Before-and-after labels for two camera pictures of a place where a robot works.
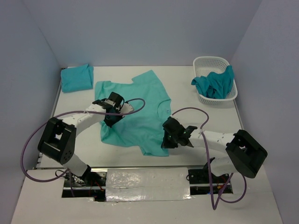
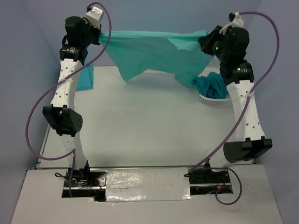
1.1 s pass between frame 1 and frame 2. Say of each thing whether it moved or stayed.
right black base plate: stayed
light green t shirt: moved
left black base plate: stayed
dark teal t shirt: stayed
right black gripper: moved
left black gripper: moved
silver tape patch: stayed
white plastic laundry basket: stayed
